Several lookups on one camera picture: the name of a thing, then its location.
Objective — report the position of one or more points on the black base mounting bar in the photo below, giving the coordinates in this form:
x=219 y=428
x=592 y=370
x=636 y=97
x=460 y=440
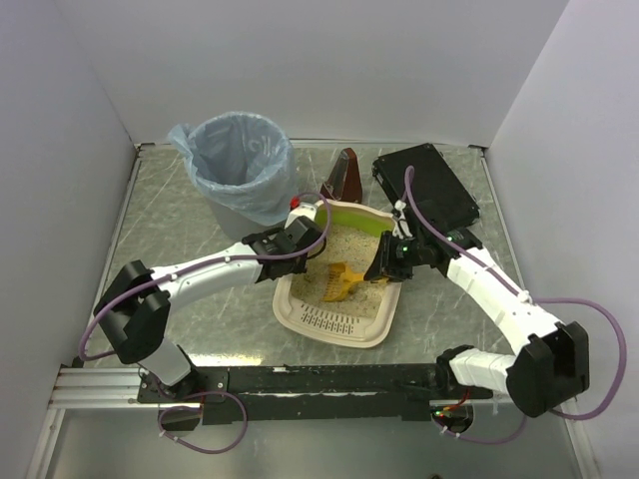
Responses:
x=223 y=394

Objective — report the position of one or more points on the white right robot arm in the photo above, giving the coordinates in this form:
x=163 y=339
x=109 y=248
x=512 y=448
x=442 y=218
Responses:
x=549 y=360

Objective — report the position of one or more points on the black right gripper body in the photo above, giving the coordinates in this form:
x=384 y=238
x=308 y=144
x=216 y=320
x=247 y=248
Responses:
x=390 y=256

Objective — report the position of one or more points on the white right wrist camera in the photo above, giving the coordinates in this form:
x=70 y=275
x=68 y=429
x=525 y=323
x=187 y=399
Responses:
x=401 y=228

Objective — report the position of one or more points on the aluminium rail frame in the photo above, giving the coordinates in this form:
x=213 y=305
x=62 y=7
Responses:
x=80 y=388

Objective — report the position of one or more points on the brown wooden metronome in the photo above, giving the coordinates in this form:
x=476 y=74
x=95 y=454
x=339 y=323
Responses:
x=344 y=183

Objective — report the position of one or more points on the grey bin with blue bag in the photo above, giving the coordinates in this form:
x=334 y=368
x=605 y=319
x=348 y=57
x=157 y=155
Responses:
x=243 y=164

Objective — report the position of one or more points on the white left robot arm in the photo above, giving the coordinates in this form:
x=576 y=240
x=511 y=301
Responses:
x=134 y=311

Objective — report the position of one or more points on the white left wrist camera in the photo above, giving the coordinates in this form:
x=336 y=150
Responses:
x=301 y=209

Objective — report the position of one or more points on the yellow litter scoop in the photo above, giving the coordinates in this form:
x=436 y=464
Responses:
x=340 y=281

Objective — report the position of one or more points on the beige cat litter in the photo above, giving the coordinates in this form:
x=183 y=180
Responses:
x=357 y=249

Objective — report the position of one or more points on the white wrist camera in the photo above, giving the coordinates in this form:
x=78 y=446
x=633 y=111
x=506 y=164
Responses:
x=301 y=209
x=401 y=228

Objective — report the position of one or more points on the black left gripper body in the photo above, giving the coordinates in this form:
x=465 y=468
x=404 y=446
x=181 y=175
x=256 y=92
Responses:
x=304 y=232

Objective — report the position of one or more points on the black rectangular case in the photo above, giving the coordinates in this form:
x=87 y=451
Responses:
x=437 y=191

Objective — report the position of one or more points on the beige litter box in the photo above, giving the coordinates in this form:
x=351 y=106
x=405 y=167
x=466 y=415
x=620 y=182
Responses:
x=338 y=328

